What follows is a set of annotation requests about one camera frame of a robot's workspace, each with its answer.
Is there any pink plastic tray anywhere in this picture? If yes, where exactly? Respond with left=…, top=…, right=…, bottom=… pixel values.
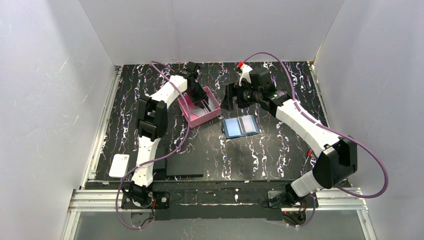
left=177, top=86, right=222, bottom=128

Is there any blue leather card holder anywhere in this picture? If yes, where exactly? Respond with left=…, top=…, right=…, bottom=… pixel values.
left=221, top=115, right=260, bottom=139

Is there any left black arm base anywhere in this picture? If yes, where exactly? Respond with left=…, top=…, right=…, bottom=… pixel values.
left=118, top=191, right=170, bottom=210

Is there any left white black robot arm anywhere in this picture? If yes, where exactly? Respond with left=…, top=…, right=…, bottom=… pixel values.
left=126, top=62, right=208, bottom=203

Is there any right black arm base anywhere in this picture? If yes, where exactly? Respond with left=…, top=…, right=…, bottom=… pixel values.
left=262, top=190, right=319, bottom=211

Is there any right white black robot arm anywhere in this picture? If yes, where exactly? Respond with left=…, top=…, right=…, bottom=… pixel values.
left=220, top=62, right=358, bottom=203

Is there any small black flat plate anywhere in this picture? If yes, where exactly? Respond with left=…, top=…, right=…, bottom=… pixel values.
left=153, top=147, right=168, bottom=172

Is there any large black flat plate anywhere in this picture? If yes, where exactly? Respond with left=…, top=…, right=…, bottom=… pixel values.
left=166, top=151, right=204, bottom=177

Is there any white rectangular device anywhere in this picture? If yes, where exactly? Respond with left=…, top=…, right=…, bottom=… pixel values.
left=108, top=154, right=130, bottom=179

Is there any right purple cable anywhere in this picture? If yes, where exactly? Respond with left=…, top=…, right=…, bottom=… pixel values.
left=238, top=51, right=389, bottom=228

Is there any aluminium left side rail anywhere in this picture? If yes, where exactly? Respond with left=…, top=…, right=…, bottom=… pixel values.
left=79, top=65, right=122, bottom=190

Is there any aluminium front rail frame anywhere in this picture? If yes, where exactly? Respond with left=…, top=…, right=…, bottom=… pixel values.
left=62, top=187, right=376, bottom=240

